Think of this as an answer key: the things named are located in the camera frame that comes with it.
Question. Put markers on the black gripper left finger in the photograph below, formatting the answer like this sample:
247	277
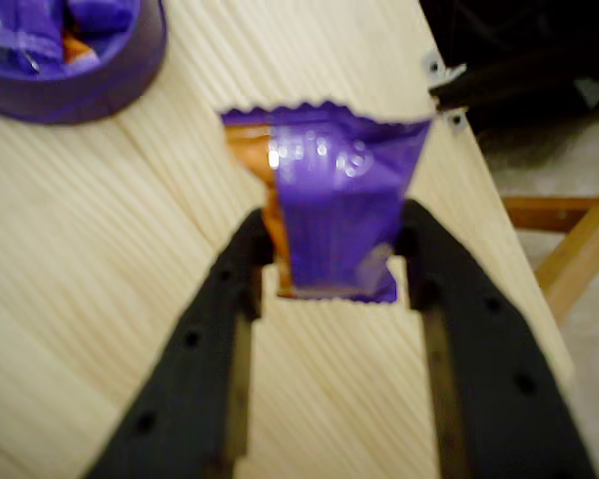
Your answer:
189	374

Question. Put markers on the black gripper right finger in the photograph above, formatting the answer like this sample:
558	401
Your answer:
499	374

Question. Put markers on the purple orange candy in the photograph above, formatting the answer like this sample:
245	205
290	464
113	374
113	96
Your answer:
339	209
15	30
77	52

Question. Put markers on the purple bowl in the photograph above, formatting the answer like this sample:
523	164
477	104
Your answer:
80	95

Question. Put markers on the wooden frame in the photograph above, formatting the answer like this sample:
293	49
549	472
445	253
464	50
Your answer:
574	259

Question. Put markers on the metal mounting bracket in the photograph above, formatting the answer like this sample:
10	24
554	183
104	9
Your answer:
434	65

